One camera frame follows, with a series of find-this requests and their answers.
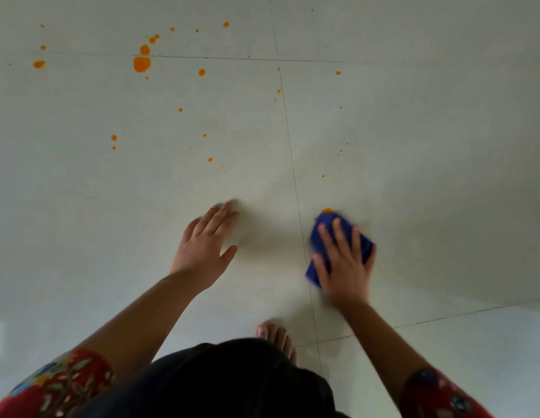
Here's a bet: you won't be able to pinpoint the person's right hand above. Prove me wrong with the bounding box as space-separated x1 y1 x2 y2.
312 217 378 309

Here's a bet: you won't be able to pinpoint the person's left hand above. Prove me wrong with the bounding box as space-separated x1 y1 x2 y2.
169 200 241 293

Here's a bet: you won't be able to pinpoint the blue cleaning cloth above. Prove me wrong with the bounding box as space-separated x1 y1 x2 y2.
305 212 375 288

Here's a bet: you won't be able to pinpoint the person's right forearm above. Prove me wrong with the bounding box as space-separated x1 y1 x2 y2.
337 300 432 407

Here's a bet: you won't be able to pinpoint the person's left forearm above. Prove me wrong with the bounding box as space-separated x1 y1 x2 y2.
75 271 206 381

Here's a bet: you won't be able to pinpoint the person's bare foot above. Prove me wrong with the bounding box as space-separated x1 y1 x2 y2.
253 320 298 367

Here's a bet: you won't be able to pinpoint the black trousers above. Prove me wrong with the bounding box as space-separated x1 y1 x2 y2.
71 338 350 418

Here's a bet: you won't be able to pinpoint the red floral right sleeve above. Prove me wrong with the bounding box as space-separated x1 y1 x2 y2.
398 367 495 418

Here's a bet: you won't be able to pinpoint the red floral sleeve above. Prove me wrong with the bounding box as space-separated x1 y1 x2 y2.
0 348 117 418
398 367 495 418

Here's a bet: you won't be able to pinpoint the orange liquid splatter spots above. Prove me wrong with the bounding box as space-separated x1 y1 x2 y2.
0 0 351 215

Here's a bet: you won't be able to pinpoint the red floral left sleeve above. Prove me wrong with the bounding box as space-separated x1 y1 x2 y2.
0 348 117 418

